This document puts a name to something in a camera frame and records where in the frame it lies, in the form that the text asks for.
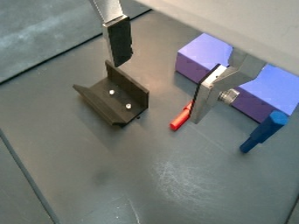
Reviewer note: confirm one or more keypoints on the blue hexagonal peg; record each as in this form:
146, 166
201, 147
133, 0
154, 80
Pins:
265, 129

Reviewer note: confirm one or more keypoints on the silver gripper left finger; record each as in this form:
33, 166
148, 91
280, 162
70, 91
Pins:
116, 30

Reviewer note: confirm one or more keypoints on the red peg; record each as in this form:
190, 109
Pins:
178, 120

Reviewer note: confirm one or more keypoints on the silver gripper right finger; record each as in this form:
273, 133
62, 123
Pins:
221, 79

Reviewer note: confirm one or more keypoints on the purple base board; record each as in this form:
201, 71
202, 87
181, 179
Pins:
272, 91

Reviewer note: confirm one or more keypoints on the black U-shaped bracket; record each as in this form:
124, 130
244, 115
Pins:
117, 97

